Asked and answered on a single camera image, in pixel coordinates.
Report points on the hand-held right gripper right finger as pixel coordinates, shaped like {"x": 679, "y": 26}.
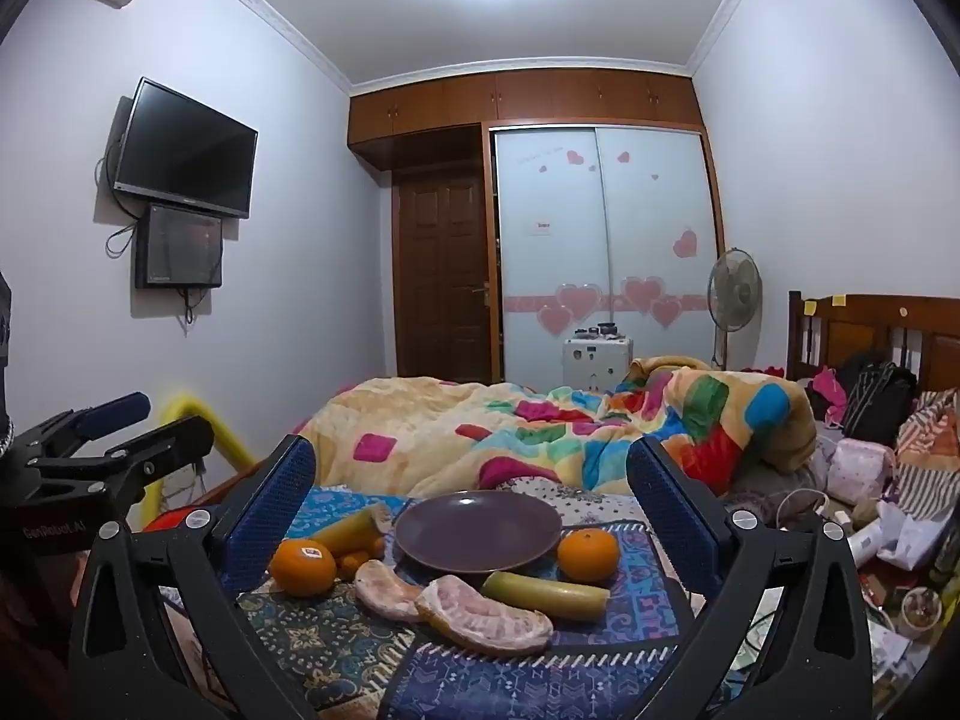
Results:
{"x": 667, "y": 502}

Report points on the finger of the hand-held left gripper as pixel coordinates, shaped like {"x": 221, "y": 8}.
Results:
{"x": 112, "y": 411}
{"x": 176, "y": 439}

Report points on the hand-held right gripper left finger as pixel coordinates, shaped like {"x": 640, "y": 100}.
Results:
{"x": 277, "y": 510}

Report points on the large orange with sticker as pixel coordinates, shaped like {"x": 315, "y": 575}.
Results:
{"x": 296, "y": 574}

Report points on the small tangerine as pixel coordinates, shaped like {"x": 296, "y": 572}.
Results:
{"x": 352, "y": 564}
{"x": 375, "y": 544}

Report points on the large plain orange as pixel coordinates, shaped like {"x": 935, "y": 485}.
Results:
{"x": 589, "y": 555}

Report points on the small peeled pomelo segment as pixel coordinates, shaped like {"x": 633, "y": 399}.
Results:
{"x": 382, "y": 592}

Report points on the purple plate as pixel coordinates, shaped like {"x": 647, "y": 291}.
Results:
{"x": 480, "y": 532}

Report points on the large peeled pomelo segment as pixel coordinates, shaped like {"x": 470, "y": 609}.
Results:
{"x": 487, "y": 615}

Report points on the yellow foam tube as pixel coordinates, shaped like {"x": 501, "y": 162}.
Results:
{"x": 180, "y": 401}

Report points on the white hard case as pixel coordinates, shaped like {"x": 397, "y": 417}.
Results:
{"x": 592, "y": 364}

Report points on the small black monitor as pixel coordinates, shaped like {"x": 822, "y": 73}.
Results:
{"x": 180, "y": 246}

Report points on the pink bag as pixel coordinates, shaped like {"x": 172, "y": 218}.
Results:
{"x": 862, "y": 469}

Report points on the colourful patchwork blanket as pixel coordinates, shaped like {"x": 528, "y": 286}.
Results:
{"x": 465, "y": 420}

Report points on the standing fan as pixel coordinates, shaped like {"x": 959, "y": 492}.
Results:
{"x": 735, "y": 289}

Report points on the black backpack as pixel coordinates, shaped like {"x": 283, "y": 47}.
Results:
{"x": 877, "y": 397}

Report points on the blue patterned mat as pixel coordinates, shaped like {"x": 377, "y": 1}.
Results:
{"x": 480, "y": 682}

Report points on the wooden headboard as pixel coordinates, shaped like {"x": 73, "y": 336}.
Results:
{"x": 862, "y": 322}

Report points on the striped cloth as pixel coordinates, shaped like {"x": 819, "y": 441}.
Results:
{"x": 930, "y": 450}

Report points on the black television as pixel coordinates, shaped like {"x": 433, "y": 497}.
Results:
{"x": 187, "y": 146}

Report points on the round paper cup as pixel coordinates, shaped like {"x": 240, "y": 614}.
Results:
{"x": 922, "y": 607}

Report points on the brown wooden door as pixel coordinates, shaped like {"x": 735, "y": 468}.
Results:
{"x": 442, "y": 277}

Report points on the wooden wardrobe with sliding doors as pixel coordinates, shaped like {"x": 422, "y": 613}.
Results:
{"x": 555, "y": 240}

